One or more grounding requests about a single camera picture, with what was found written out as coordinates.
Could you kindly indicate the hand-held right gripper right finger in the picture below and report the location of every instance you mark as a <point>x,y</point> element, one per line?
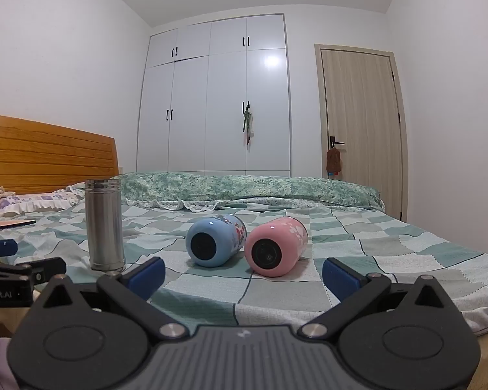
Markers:
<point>341,279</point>

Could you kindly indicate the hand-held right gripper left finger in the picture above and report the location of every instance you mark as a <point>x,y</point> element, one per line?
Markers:
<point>148,277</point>

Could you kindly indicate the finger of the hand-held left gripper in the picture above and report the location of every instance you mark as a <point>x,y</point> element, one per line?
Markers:
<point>44,269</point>
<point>1,248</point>

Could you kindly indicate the pink floral cup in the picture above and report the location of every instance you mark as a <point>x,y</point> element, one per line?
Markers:
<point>273,248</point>

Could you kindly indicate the blue printed cup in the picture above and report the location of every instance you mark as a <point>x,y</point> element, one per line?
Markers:
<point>217,240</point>

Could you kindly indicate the stainless steel cup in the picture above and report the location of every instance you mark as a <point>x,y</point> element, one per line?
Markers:
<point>104,227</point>

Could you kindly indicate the flat pink book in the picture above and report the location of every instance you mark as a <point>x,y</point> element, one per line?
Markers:
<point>8,224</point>

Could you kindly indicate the bed with checkered sheet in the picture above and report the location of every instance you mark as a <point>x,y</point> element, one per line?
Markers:
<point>390,260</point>

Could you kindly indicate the purple print ruffled pillow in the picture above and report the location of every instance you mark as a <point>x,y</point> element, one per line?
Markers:
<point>28,202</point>

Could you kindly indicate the wooden headboard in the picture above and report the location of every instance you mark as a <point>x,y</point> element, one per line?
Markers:
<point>44,154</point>

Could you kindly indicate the brown hanging pouch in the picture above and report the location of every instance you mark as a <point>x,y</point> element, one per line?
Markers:
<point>333,161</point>

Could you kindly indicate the green floral quilt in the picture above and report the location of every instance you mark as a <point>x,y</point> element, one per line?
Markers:
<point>244,189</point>

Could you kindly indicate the light wooden door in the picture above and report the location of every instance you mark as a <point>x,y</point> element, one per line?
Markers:
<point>360,130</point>

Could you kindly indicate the white wardrobe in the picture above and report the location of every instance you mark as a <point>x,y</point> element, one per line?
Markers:
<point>211,101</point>

